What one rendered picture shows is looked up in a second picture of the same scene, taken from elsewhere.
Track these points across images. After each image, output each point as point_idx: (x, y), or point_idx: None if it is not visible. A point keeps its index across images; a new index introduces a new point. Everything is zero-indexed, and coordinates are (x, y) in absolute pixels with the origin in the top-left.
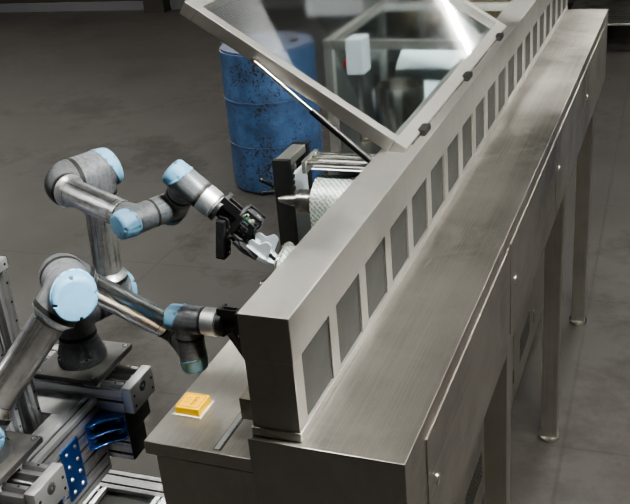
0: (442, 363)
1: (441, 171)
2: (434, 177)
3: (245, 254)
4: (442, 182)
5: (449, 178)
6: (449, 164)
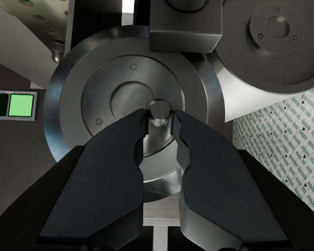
0: None
1: (147, 246)
2: (123, 249)
3: (20, 198)
4: (150, 234)
5: (175, 228)
6: (176, 242)
